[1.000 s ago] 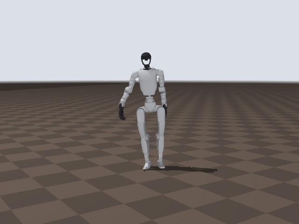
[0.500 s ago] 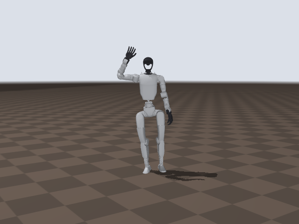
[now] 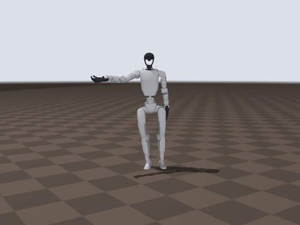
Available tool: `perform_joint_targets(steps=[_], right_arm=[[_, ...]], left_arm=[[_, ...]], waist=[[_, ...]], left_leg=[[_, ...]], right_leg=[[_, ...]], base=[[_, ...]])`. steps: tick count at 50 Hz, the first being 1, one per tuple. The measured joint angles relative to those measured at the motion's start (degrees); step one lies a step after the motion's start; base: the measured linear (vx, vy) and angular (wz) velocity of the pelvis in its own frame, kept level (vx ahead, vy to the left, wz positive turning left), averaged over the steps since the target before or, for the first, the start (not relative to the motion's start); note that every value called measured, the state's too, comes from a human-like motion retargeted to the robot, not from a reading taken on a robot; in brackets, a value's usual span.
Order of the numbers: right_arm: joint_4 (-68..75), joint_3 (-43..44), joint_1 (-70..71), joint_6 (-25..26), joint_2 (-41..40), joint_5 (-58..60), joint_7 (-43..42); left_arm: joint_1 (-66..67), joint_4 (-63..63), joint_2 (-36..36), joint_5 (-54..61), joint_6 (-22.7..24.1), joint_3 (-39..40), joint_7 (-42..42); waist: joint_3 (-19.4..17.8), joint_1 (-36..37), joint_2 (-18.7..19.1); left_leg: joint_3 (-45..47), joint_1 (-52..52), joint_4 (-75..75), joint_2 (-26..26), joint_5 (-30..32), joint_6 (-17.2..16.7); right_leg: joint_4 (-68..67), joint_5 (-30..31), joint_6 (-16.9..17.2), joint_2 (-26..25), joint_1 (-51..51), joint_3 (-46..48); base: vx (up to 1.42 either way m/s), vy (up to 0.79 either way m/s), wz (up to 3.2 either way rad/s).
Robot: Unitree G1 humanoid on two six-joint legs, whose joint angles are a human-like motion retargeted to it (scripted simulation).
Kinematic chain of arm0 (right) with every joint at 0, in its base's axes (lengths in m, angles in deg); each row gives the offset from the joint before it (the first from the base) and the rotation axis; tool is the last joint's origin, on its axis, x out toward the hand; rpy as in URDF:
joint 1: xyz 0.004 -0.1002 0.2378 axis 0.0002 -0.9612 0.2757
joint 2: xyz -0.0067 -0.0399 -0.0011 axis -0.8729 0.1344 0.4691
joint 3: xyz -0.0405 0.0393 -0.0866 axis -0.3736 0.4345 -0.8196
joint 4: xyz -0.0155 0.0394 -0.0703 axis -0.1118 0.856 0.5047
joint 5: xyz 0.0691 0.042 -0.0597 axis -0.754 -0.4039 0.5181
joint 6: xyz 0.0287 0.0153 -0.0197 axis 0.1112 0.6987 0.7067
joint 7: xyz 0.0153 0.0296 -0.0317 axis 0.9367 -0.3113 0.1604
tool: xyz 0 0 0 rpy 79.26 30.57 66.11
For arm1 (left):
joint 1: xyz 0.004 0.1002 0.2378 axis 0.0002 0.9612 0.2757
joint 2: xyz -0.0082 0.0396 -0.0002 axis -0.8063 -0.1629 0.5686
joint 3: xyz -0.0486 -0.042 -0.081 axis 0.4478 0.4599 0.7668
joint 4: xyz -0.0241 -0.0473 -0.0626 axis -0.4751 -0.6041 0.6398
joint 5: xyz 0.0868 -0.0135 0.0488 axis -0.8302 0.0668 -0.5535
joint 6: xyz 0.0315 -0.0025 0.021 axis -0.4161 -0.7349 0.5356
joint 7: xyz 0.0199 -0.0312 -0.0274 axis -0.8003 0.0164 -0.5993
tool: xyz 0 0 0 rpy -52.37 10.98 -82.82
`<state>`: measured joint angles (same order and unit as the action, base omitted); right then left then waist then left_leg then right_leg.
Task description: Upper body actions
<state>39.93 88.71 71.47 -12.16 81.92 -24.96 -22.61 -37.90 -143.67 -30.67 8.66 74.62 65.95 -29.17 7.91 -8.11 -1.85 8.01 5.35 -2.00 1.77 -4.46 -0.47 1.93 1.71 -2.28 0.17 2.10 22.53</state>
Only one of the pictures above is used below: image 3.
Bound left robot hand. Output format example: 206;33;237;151
165;105;169;120

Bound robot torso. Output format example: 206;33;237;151
140;68;159;113

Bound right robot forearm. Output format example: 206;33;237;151
104;75;120;83

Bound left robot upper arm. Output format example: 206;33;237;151
158;70;167;94

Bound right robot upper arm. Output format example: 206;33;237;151
119;70;141;83

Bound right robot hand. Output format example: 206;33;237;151
91;75;109;83

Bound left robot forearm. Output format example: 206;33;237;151
163;89;169;108

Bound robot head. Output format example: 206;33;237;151
144;52;154;70

